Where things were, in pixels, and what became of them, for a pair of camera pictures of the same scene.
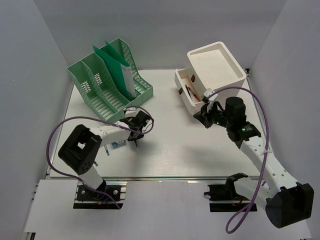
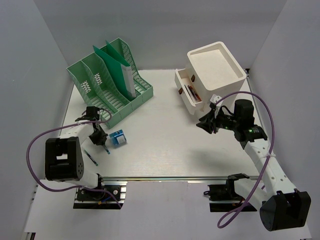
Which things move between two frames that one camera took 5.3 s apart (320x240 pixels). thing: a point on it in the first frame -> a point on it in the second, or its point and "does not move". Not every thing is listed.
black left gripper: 140,136 -> 102,138
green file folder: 115,60 does not move
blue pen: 106,150 does not move
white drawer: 187,90 does not move
